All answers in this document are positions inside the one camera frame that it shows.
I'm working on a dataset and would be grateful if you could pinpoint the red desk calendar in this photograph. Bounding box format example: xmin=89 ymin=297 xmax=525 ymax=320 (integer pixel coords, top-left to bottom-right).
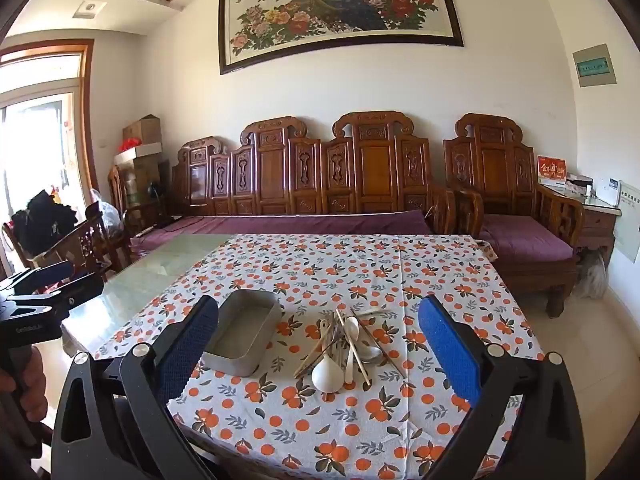
xmin=537 ymin=154 xmax=567 ymax=185

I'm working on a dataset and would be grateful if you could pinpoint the white wall sheet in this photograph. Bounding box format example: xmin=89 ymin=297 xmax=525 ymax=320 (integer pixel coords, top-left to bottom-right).
xmin=613 ymin=179 xmax=640 ymax=265

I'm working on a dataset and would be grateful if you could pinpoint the flat white box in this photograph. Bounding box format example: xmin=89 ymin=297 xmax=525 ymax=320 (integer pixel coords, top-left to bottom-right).
xmin=113 ymin=142 xmax=164 ymax=167

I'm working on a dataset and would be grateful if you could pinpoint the grey wall electrical panel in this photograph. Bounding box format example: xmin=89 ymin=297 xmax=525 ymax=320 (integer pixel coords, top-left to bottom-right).
xmin=572 ymin=43 xmax=617 ymax=89

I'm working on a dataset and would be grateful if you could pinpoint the carved wooden sofa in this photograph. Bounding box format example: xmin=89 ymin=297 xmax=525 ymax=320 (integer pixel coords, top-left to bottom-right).
xmin=170 ymin=112 xmax=457 ymax=236

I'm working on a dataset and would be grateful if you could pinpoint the framed peacock flower painting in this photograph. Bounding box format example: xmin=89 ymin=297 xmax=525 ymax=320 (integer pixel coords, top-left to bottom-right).
xmin=218 ymin=0 xmax=465 ymax=76

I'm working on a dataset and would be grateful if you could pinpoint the large white spoon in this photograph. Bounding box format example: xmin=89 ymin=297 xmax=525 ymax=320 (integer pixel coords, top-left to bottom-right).
xmin=342 ymin=320 xmax=362 ymax=387
xmin=311 ymin=332 xmax=347 ymax=392

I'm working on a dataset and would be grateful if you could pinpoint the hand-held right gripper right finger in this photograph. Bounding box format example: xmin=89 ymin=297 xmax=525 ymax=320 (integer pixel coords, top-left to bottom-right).
xmin=417 ymin=295 xmax=586 ymax=480

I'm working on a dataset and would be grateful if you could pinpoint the purple armchair cushion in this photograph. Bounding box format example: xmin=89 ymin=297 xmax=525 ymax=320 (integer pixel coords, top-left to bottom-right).
xmin=479 ymin=213 xmax=576 ymax=267

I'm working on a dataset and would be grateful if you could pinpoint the black cloth pile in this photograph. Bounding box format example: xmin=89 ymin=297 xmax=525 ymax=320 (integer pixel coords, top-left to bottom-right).
xmin=11 ymin=188 xmax=77 ymax=261

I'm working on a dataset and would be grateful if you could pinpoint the grey metal tin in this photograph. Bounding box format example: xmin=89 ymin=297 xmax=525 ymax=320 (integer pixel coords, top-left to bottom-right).
xmin=200 ymin=288 xmax=282 ymax=379

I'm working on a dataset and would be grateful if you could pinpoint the open cardboard box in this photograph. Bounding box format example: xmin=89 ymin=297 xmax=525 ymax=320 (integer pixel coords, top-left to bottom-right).
xmin=122 ymin=114 xmax=162 ymax=146

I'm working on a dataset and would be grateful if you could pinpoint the carved wooden chair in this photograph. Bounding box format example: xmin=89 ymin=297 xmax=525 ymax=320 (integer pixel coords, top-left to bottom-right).
xmin=44 ymin=202 xmax=134 ymax=287

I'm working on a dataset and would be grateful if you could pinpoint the person's left hand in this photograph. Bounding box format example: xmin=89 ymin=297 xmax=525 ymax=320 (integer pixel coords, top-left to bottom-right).
xmin=0 ymin=359 xmax=50 ymax=442

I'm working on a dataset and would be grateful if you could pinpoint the wooden side table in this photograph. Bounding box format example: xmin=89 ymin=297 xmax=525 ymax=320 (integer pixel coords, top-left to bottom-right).
xmin=539 ymin=182 xmax=624 ymax=262

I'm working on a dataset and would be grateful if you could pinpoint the white tabletop device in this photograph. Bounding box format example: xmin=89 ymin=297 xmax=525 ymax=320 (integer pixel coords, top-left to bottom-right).
xmin=597 ymin=177 xmax=621 ymax=206

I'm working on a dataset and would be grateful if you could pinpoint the large cardboard box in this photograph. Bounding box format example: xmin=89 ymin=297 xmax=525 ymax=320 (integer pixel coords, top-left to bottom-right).
xmin=119 ymin=157 xmax=162 ymax=207

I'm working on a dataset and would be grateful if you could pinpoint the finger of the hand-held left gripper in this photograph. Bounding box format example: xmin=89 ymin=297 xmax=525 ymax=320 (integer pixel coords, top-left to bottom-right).
xmin=0 ymin=260 xmax=75 ymax=297
xmin=4 ymin=274 xmax=105 ymax=318

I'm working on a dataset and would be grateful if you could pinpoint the purple sofa cushion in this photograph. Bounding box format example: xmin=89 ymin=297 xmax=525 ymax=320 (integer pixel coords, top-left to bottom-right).
xmin=130 ymin=209 xmax=434 ymax=262

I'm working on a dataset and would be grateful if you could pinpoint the cream chopstick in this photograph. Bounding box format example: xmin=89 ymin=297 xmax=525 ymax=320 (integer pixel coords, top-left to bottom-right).
xmin=337 ymin=309 xmax=372 ymax=387

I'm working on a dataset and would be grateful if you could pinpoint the clear plastic bag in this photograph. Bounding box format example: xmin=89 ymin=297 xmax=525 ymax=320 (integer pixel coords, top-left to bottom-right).
xmin=88 ymin=188 xmax=122 ymax=234

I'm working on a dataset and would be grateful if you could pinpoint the wooden balcony door frame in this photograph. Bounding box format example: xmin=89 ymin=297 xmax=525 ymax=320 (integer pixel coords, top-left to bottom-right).
xmin=0 ymin=38 xmax=99 ymax=281

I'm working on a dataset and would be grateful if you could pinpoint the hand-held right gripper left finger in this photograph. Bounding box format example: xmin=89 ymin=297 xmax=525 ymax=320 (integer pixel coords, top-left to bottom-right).
xmin=50 ymin=295 xmax=221 ymax=480

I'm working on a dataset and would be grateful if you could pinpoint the carved wooden armchair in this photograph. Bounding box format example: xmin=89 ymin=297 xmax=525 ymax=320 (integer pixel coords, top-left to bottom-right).
xmin=442 ymin=112 xmax=586 ymax=319

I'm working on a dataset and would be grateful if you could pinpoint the orange print tablecloth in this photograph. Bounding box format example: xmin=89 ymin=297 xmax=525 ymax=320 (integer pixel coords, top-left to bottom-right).
xmin=94 ymin=233 xmax=547 ymax=480

